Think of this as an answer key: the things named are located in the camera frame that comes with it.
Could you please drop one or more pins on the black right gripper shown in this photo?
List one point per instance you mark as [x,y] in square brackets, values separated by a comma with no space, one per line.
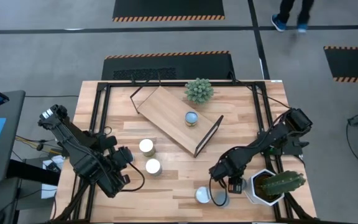
[227,169]

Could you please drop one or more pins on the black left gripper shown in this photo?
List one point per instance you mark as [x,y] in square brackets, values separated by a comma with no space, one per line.
[124,155]

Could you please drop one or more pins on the Pears can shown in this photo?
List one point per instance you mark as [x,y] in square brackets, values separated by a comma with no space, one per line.
[146,145]

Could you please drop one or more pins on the blue Tomatoes can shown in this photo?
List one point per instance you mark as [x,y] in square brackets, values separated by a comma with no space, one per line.
[153,166]

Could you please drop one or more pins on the Green Beans can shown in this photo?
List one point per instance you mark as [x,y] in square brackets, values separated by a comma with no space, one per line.
[202,195]

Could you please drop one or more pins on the small green peaches can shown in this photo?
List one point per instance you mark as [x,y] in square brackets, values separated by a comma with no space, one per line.
[191,118]

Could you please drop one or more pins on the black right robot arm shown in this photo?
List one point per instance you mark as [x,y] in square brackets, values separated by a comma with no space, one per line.
[269,133]

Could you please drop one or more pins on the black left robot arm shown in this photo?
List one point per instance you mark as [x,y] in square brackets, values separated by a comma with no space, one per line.
[82,158]

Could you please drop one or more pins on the white hexagonal plant pot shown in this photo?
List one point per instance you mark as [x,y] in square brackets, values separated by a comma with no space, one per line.
[250,189]

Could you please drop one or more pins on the green cactus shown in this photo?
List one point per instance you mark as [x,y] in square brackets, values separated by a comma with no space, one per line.
[283,183]

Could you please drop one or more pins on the white paper sheet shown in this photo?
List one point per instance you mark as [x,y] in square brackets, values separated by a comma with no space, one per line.
[50,189]

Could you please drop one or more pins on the green succulent in grey pot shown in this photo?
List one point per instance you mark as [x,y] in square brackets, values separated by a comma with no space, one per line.
[199,91]

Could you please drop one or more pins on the black operator desk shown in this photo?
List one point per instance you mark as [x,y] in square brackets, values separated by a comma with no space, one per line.
[14,124]

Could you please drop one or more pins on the black hazard-striped floor mat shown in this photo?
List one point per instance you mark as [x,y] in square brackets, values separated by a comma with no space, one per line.
[197,65]
[166,7]
[353,62]

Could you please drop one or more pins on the person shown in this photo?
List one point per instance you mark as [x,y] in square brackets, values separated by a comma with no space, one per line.
[286,9]

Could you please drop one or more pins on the wooden shelf with black frame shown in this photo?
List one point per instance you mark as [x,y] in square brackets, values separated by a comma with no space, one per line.
[166,115]

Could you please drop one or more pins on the black aluminium rig frame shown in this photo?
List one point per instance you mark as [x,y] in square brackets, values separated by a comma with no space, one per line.
[179,84]

